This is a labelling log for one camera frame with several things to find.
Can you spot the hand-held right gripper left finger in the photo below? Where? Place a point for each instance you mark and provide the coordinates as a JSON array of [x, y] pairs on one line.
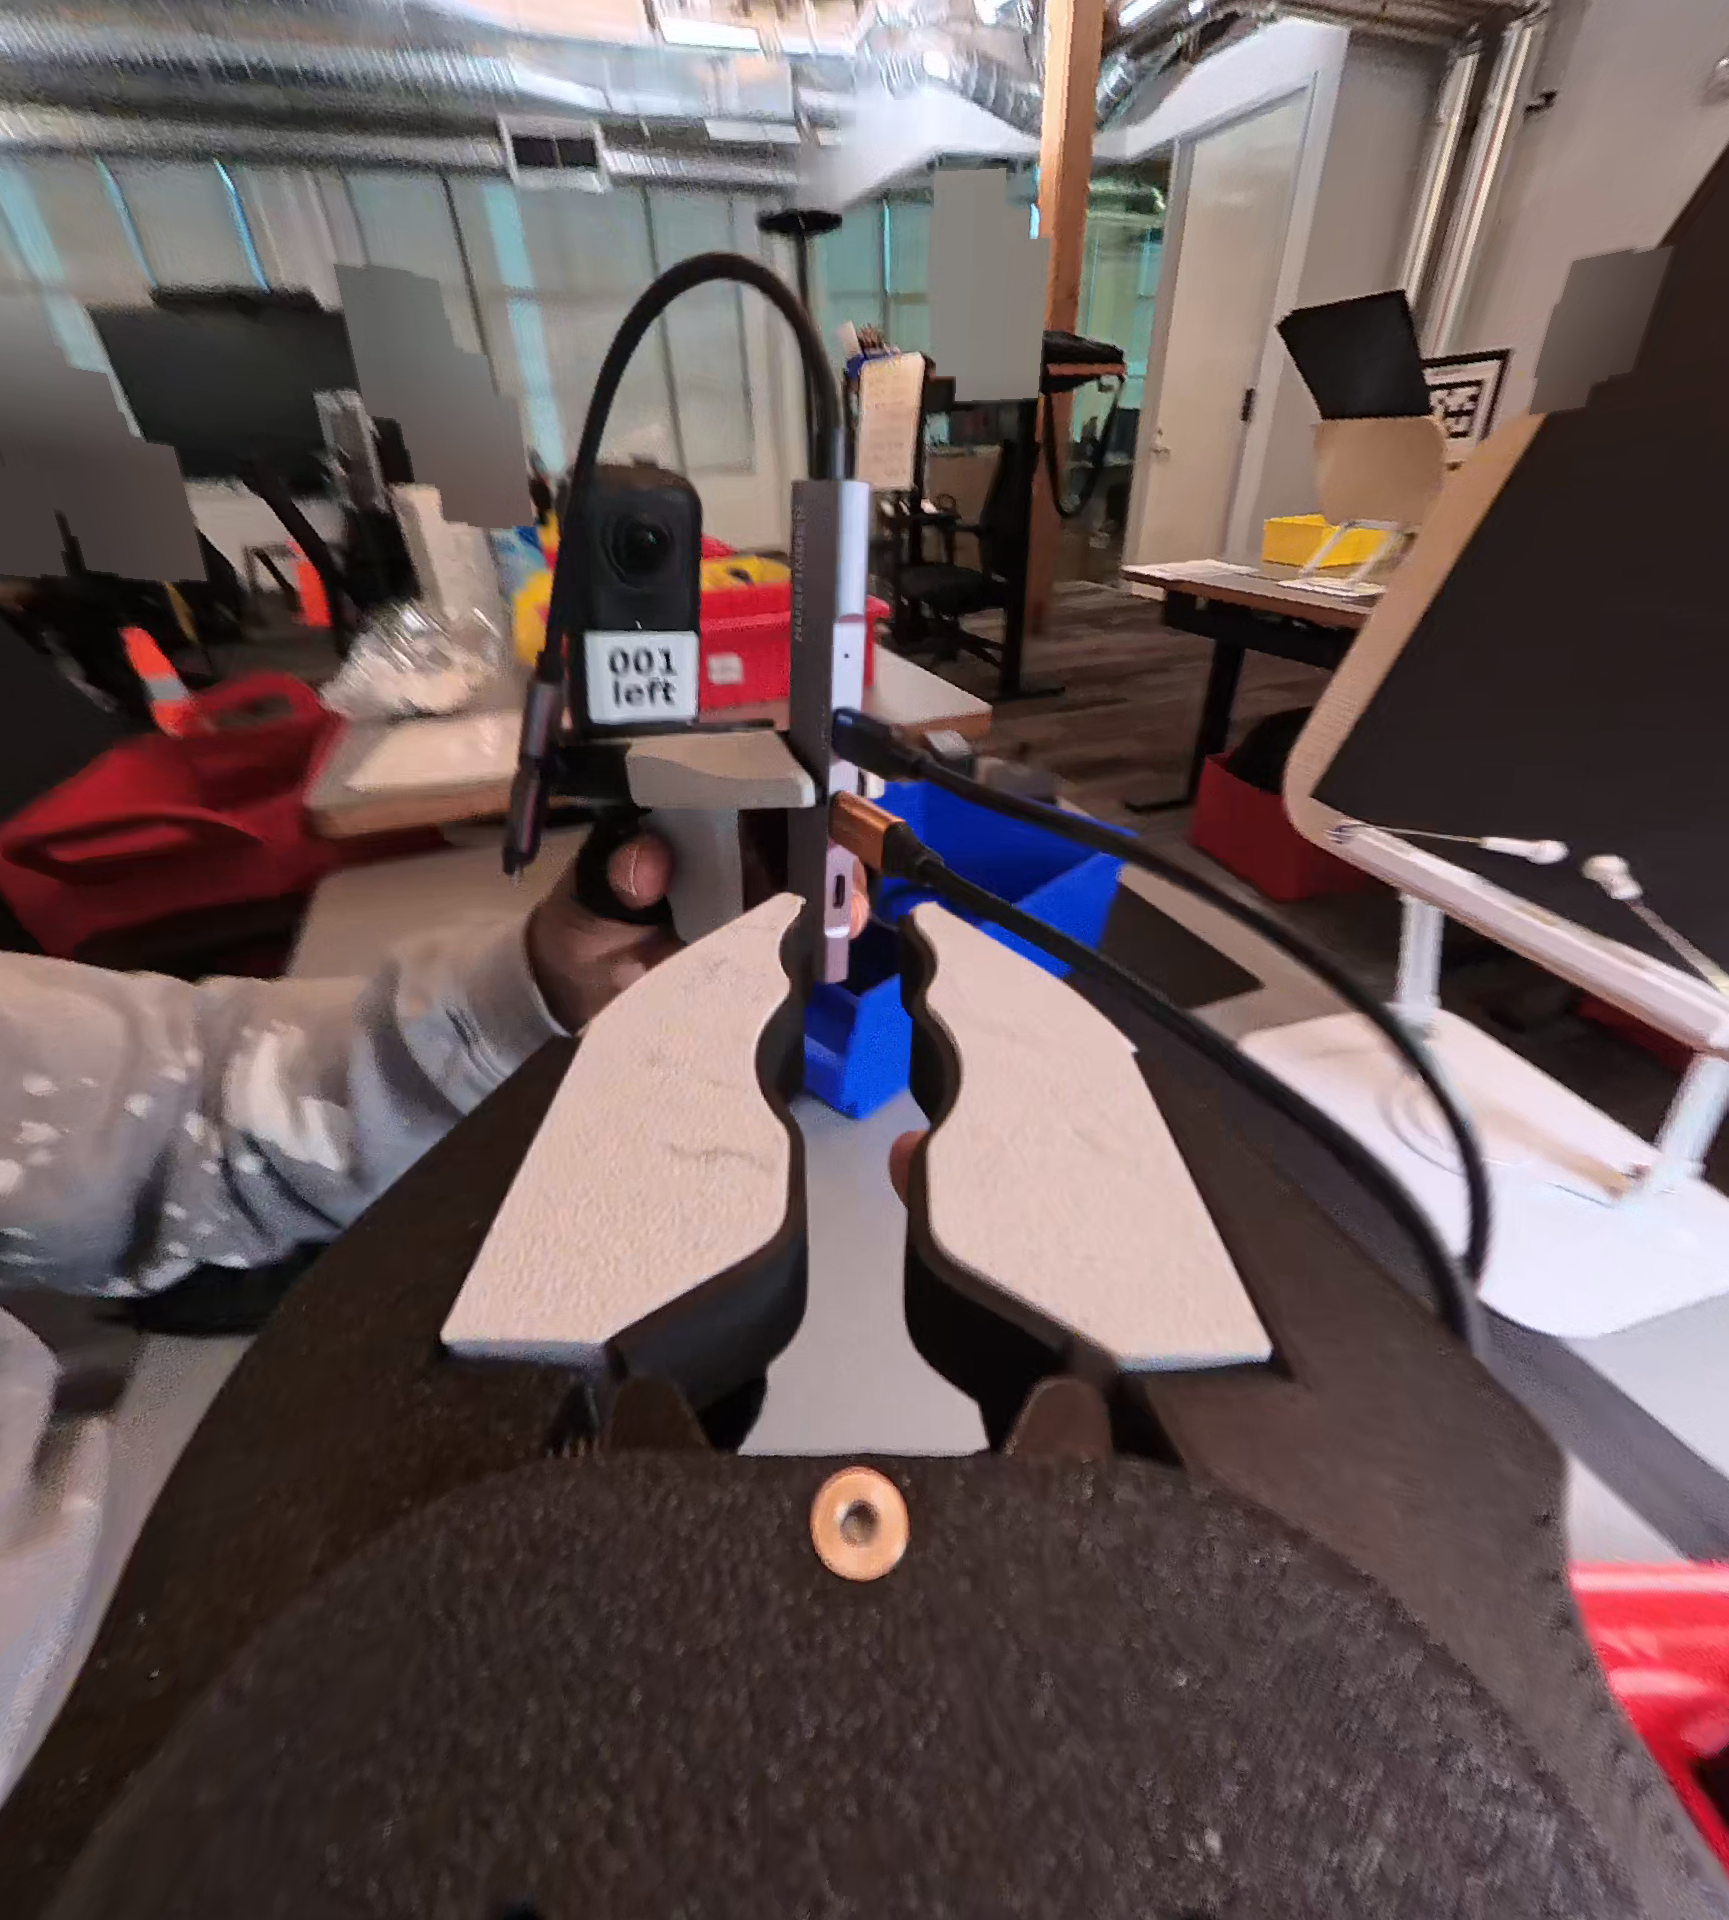
[[638, 1155]]

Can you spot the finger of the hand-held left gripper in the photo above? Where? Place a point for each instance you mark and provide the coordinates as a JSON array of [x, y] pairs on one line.
[[721, 772]]

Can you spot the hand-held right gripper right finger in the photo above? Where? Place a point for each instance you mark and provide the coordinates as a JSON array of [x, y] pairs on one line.
[[1075, 1185]]

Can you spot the grey usb hub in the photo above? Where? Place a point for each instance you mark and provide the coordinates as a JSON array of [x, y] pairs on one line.
[[811, 674]]

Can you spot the blue storage bin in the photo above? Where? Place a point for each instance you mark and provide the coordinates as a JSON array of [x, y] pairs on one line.
[[1015, 855]]

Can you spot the red storage bin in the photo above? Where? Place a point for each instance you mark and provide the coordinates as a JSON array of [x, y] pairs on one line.
[[1704, 1664]]

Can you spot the person's left forearm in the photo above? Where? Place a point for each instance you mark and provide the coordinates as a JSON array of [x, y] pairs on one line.
[[205, 1095]]

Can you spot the person's left hand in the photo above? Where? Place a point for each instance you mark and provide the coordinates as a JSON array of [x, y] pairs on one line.
[[594, 961]]

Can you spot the red plastic crate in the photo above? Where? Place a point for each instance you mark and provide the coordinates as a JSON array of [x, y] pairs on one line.
[[758, 645]]

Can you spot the clear plastic bag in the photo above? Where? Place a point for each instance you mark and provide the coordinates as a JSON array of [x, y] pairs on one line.
[[415, 660]]

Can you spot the white top table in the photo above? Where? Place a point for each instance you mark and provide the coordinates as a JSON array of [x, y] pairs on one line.
[[415, 765]]

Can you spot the whiteboard with writing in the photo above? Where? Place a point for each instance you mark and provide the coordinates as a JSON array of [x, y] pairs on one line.
[[889, 420]]

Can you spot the black office chair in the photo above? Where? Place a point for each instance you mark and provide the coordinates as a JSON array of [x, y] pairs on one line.
[[955, 585]]

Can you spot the red box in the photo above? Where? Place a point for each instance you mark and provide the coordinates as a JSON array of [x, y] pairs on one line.
[[1252, 841]]

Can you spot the black floor lamp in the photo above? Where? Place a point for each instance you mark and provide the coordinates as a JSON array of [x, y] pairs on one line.
[[798, 223]]

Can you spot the white board stand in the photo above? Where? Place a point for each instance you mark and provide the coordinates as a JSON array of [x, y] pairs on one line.
[[1524, 1244]]

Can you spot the black monitor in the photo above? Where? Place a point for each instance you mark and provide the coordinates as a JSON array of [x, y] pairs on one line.
[[218, 390]]

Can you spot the black standing desk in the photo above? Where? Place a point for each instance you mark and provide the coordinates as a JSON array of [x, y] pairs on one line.
[[1075, 360]]

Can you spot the orange traffic cone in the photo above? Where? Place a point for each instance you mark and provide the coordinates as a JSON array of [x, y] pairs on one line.
[[153, 674]]

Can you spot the red tote bag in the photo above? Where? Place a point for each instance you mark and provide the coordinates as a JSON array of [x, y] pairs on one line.
[[158, 841]]

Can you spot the wooden desk black legs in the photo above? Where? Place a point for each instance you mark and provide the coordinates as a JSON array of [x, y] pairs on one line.
[[1252, 589]]

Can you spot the yellow bin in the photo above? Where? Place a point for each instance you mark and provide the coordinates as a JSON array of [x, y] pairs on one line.
[[1307, 540]]

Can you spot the white door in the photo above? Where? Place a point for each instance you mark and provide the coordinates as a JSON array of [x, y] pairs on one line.
[[1223, 300]]

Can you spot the small black board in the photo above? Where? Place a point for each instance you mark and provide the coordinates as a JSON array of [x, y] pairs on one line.
[[1351, 353]]

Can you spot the black white tag sign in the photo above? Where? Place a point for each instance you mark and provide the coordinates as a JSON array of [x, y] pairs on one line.
[[1463, 403]]

